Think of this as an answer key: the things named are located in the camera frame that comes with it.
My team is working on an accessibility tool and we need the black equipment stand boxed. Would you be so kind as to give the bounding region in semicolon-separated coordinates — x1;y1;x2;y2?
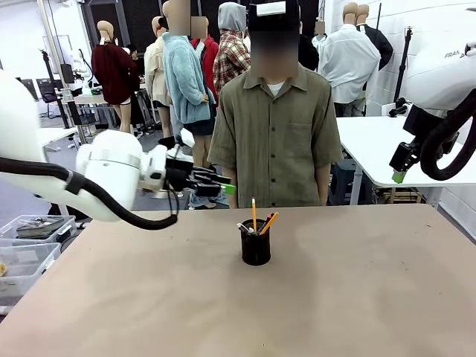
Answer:
59;62;83;129

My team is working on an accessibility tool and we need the black jacket mannequin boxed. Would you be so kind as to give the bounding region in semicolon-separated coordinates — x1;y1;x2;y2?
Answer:
356;3;394;71

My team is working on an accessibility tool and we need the black tripod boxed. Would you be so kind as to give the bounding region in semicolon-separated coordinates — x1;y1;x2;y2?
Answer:
393;25;416;103

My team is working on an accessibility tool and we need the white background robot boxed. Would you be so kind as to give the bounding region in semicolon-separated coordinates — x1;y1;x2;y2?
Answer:
72;48;94;81

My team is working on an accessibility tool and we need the plaid shirt hooded mannequin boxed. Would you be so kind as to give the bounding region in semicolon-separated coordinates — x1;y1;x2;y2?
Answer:
212;1;252;94

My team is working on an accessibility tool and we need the maroon sweater mannequin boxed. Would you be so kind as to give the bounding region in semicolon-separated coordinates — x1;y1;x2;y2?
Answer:
91;20;141;135

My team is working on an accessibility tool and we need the red jacket mannequin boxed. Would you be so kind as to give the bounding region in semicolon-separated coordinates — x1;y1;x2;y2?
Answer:
190;16;221;109

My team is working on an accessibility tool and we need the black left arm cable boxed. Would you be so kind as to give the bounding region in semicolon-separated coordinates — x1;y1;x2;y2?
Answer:
0;155;180;231

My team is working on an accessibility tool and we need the large white table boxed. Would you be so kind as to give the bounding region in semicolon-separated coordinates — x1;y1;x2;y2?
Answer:
334;115;476;206

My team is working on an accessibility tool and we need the person's left forearm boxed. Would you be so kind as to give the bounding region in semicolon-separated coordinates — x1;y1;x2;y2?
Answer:
315;162;332;207

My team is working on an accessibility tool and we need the person in olive shirt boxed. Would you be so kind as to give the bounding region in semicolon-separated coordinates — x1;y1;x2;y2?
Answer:
207;0;344;209

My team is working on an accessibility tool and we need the white shirt mannequin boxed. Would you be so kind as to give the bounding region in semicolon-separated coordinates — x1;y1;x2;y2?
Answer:
318;1;382;118

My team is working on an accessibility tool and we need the light blue fleece mannequin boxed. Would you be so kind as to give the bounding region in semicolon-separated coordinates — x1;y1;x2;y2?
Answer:
161;0;217;168

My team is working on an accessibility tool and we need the clear plastic bin with items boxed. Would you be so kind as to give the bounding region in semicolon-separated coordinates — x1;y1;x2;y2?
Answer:
0;214;78;245

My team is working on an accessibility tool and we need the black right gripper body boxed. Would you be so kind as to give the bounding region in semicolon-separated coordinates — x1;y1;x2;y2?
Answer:
389;141;421;173

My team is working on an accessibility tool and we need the empty clear plastic bin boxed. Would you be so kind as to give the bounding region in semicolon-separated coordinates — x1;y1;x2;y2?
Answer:
0;242;62;298

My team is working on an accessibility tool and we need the person's right forearm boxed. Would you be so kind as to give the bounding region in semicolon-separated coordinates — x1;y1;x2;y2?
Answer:
226;165;239;209

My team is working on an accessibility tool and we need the small white table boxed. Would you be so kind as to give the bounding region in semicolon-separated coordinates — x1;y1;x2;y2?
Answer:
39;126;78;149

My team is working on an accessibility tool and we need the wooden pallet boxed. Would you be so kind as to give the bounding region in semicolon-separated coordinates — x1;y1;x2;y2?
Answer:
373;187;423;205

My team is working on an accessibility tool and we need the cream jacket mannequin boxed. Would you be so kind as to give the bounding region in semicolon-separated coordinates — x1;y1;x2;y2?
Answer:
144;16;174;139

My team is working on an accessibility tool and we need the black office chair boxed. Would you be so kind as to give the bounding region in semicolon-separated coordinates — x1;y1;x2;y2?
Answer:
36;77;63;120

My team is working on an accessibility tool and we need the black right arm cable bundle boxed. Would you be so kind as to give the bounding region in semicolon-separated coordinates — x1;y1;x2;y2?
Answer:
419;97;476;182

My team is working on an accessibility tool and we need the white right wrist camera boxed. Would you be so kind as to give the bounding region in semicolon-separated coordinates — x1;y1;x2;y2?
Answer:
388;97;412;118

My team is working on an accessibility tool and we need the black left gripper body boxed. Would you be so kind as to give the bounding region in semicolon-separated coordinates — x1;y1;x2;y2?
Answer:
165;147;200;196

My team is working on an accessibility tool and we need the blue jeans pile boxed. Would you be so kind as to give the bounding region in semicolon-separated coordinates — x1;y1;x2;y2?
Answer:
188;193;230;210

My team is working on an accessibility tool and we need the black mesh pen holder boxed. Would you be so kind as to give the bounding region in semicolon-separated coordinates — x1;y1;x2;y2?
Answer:
237;219;271;267

